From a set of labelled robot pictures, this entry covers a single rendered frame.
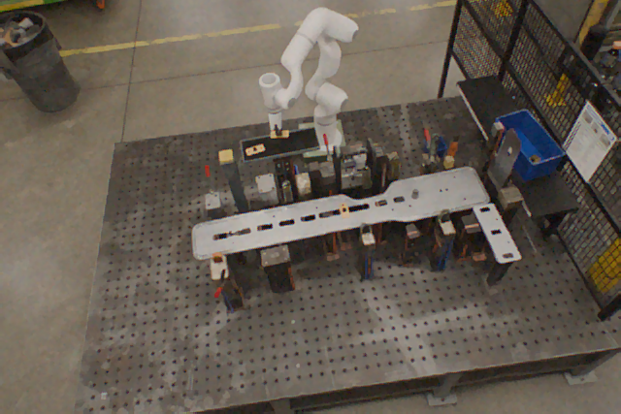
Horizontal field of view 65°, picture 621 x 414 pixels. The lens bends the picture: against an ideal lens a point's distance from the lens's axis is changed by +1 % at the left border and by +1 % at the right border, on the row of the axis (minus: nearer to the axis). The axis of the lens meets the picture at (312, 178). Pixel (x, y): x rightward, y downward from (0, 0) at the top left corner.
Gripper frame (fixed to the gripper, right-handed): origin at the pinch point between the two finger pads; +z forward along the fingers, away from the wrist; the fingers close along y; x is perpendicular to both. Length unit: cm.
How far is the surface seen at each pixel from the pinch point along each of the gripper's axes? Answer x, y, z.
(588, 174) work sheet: 131, 29, 5
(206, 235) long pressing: -35, 40, 24
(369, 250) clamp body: 39, 50, 26
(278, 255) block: -1, 53, 21
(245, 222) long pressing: -17.6, 34.2, 24.2
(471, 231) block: 84, 42, 27
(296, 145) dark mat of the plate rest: 7.5, 2.8, 8.4
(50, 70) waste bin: -200, -153, 84
